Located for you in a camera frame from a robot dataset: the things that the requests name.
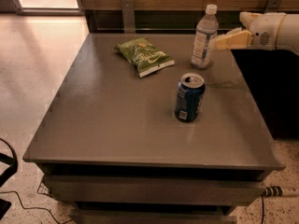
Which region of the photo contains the green chip bag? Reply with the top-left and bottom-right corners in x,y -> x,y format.
115,37 -> 175,77

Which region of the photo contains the blue soda can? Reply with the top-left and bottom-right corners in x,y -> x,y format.
175,73 -> 206,122

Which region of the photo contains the left metal wall bracket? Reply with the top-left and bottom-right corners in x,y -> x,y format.
121,0 -> 135,34

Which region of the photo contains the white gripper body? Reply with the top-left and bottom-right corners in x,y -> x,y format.
249,13 -> 299,55

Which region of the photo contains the white power strip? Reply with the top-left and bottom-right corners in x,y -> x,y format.
263,186 -> 299,197

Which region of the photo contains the metal wall bracket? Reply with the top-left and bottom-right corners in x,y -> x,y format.
121,0 -> 135,34
263,0 -> 282,13

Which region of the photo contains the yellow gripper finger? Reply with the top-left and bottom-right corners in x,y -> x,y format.
239,11 -> 261,29
215,27 -> 252,49

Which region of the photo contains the black floor cable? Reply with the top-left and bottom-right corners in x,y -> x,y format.
0,189 -> 74,224

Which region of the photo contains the grey drawer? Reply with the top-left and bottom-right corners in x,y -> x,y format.
68,210 -> 237,224
44,175 -> 263,206

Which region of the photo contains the black chair base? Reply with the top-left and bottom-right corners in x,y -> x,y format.
0,138 -> 18,220

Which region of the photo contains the lower grey drawer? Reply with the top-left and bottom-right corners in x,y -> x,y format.
68,210 -> 237,224

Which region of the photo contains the upper grey drawer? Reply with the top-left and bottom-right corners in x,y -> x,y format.
44,175 -> 263,206

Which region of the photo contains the window frame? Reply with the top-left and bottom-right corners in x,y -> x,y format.
6,0 -> 85,16

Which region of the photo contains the grey drawer cabinet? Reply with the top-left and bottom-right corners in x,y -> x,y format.
24,34 -> 280,217

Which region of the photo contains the right metal wall bracket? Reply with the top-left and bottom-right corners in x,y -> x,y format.
263,0 -> 282,13

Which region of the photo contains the clear plastic water bottle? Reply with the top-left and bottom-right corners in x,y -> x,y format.
191,4 -> 219,69

